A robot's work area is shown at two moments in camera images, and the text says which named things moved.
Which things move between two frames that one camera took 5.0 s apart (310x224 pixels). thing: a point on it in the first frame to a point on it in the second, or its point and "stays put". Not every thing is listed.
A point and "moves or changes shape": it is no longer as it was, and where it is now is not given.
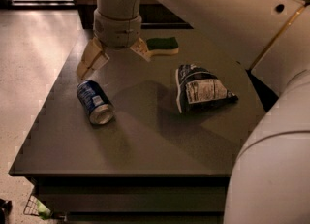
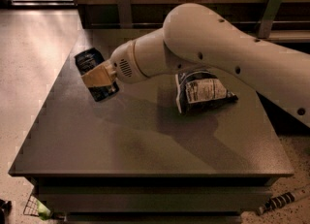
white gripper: [117, 30] to [123, 62]
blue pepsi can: [95, 103] moves or changes shape
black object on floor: [5, 209] stays put
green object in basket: [44, 212] stays put
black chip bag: [197, 87] stays put
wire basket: [31, 208] stays put
